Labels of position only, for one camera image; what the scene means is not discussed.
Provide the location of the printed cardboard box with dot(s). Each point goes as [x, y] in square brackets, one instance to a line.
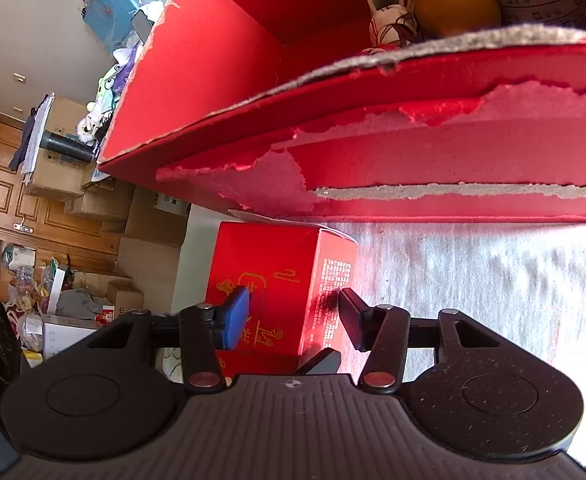
[158, 215]

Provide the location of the orange brown ball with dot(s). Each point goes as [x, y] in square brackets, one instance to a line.
[453, 5]

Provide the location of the blue bag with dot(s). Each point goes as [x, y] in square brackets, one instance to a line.
[110, 15]

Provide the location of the black cylinder flask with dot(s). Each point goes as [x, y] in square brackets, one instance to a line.
[65, 145]

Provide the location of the hanging clothes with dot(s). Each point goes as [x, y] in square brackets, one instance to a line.
[33, 130]

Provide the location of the pile of colourful clutter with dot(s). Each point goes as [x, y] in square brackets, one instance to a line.
[28, 280]

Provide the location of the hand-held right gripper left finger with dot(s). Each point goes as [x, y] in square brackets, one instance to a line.
[238, 317]

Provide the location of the large red cardboard box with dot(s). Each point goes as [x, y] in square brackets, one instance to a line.
[423, 160]

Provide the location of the pile of plush toys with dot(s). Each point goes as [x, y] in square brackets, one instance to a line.
[113, 85]

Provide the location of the plain cardboard box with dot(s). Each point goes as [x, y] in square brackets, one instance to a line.
[148, 275]

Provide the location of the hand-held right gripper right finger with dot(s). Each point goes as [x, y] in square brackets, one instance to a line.
[353, 320]

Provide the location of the small open cardboard box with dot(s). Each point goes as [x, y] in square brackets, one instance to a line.
[123, 297]

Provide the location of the pale printed bed sheet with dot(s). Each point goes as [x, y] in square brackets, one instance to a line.
[473, 280]

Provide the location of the flat cardboard box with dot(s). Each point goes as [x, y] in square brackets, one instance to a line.
[100, 202]

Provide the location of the small red gold-printed box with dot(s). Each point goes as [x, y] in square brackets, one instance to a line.
[283, 270]

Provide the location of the grey cloth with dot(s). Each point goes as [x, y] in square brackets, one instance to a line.
[75, 302]

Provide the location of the white box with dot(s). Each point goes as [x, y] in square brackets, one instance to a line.
[68, 337]

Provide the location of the small white ceramic vase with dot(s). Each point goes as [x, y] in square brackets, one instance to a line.
[388, 25]

